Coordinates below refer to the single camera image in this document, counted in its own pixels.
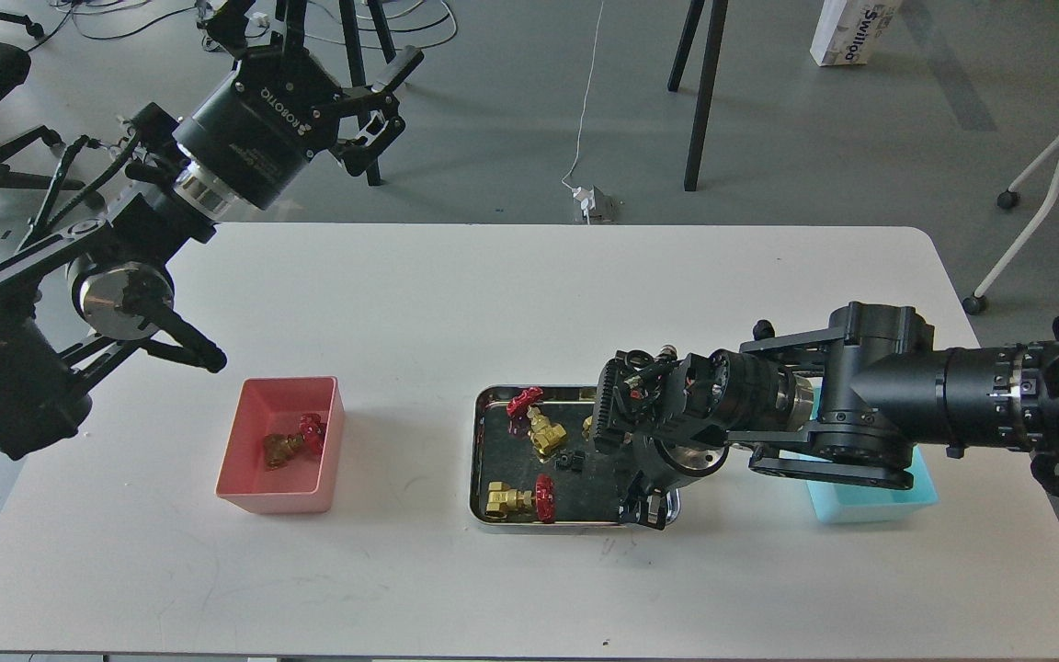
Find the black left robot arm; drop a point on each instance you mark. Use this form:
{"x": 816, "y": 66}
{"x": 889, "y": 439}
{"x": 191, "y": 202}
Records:
{"x": 78, "y": 299}

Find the white power adapter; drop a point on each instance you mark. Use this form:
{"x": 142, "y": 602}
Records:
{"x": 592, "y": 206}

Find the pink plastic box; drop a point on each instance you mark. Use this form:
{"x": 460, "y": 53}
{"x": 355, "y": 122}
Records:
{"x": 274, "y": 405}

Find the light blue plastic box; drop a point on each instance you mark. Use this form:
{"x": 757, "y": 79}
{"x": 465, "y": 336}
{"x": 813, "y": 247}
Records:
{"x": 853, "y": 504}

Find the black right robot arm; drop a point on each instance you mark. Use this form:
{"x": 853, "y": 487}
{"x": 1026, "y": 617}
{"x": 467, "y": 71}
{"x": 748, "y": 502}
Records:
{"x": 846, "y": 404}

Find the metal tray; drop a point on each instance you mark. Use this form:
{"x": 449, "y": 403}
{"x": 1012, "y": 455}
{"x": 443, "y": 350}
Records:
{"x": 583, "y": 500}

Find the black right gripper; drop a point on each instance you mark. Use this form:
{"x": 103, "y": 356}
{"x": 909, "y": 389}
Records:
{"x": 663, "y": 421}

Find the white cardboard box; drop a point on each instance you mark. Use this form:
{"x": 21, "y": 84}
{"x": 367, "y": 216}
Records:
{"x": 848, "y": 30}

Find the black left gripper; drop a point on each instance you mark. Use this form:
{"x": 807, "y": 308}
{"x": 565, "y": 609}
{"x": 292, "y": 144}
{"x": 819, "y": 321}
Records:
{"x": 254, "y": 119}

